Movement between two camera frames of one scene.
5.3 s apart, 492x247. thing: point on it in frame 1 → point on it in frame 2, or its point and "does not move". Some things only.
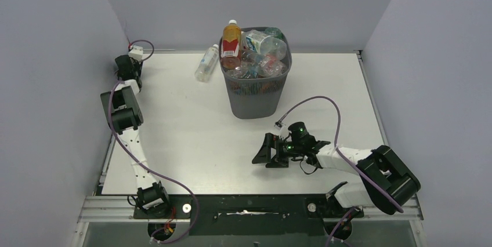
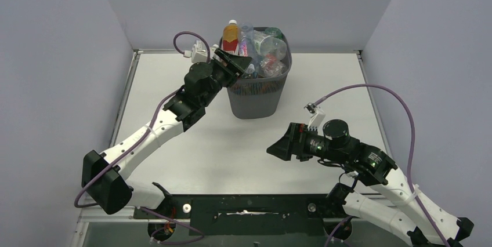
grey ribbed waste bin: x=257 y=98 does not move
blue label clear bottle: x=264 y=44 does not move
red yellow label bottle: x=231 y=46 does not move
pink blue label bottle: x=253 y=65 → x=246 y=46
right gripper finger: x=264 y=155 → x=283 y=147
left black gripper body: x=136 y=65 → x=225 y=77
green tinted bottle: x=274 y=32 does not move
